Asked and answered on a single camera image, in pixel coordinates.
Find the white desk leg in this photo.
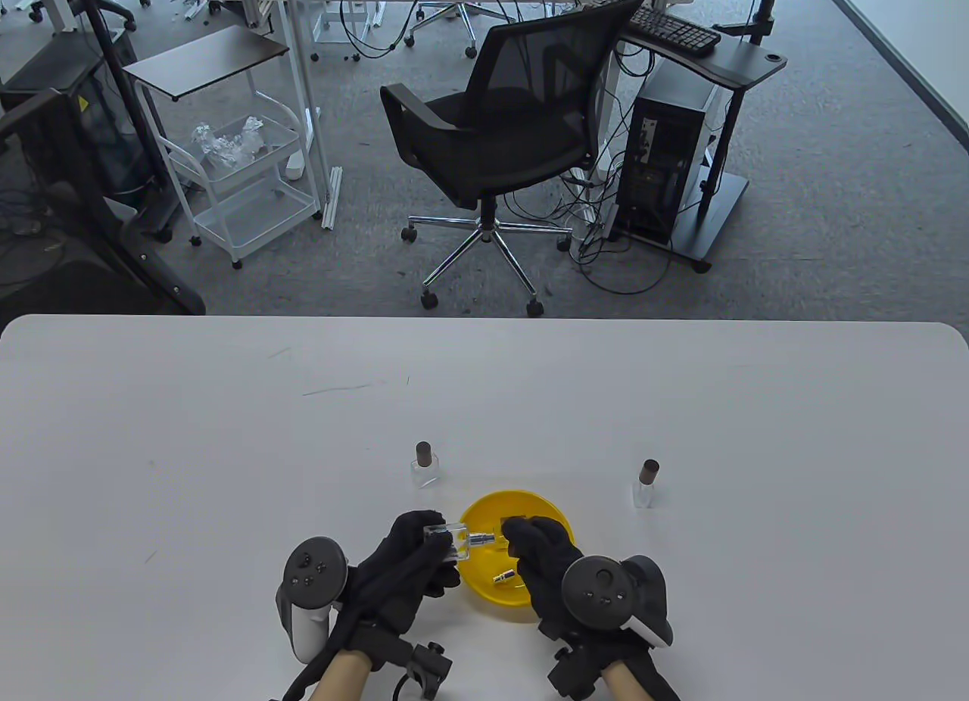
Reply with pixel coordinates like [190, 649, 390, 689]
[34, 0, 78, 34]

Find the aluminium profile bar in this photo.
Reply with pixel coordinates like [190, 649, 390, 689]
[321, 166, 344, 230]

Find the person's left forearm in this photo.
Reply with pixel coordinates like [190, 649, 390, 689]
[307, 650, 372, 701]

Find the black machine enclosure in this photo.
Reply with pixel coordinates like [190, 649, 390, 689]
[0, 46, 207, 317]

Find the black stand pole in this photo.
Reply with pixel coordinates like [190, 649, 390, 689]
[68, 0, 176, 241]

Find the white rolling cart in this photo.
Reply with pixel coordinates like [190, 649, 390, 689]
[155, 92, 325, 270]

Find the black mesh office chair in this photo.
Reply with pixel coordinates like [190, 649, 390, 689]
[380, 0, 650, 317]

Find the black and white controller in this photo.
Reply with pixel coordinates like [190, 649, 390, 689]
[560, 555, 673, 650]
[276, 536, 351, 664]

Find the person's right forearm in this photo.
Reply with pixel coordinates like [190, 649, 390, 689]
[602, 665, 652, 701]

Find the person's right hand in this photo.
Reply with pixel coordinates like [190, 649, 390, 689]
[503, 516, 652, 668]

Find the tangle of black cables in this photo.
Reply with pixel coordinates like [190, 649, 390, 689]
[556, 145, 676, 297]

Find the black computer cart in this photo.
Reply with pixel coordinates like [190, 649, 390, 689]
[606, 26, 788, 273]

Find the office chair with white base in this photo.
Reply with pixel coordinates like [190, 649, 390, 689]
[403, 1, 479, 58]

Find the yellow bowl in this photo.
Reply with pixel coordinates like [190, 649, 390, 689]
[459, 491, 576, 625]

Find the black computer tower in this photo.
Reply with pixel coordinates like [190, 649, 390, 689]
[615, 59, 718, 248]

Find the black keyboard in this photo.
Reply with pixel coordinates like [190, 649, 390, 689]
[625, 5, 722, 58]

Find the black swivel chair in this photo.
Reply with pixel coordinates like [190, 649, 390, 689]
[29, 0, 139, 34]

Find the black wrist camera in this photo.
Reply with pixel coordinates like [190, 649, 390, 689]
[548, 644, 606, 698]
[394, 640, 453, 698]

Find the crumpled clear plastic wrap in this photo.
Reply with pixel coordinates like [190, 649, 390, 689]
[192, 115, 267, 166]

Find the dark brown side table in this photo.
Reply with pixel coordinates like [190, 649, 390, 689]
[123, 25, 291, 103]

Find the person's left hand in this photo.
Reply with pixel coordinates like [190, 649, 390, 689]
[332, 510, 463, 660]

